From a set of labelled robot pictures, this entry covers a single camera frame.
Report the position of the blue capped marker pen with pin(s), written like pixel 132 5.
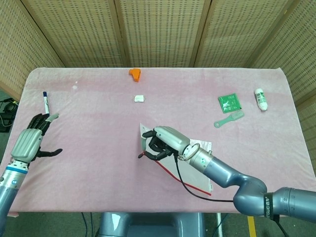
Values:
pixel 46 103

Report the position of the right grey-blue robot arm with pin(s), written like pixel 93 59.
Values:
pixel 247 187

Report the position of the grey-blue robot torso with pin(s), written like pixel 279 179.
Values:
pixel 153 225

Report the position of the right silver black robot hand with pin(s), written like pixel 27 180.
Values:
pixel 172 139

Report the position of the green tea packet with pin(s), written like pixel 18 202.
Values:
pixel 229 103

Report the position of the pink fleece tablecloth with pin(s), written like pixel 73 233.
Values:
pixel 98 138

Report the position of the white bottle with green label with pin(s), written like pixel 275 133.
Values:
pixel 260 98

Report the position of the clear mesh zipper pouch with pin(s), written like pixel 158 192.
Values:
pixel 197 180

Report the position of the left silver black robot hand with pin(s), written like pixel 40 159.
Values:
pixel 26 144

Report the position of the orange plastic block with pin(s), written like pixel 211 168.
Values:
pixel 135 74

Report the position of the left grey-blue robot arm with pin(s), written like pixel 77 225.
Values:
pixel 8 187

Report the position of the woven bamboo folding screen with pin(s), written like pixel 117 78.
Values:
pixel 163 32

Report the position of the white wrapped eraser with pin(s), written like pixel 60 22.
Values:
pixel 139 98

